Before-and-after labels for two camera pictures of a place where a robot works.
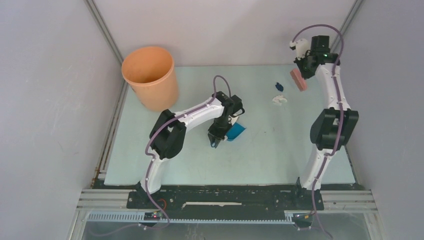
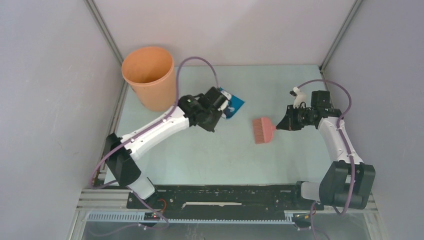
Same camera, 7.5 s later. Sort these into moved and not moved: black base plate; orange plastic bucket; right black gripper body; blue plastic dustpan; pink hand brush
Moved: blue plastic dustpan; pink hand brush; right black gripper body
Not moved: black base plate; orange plastic bucket
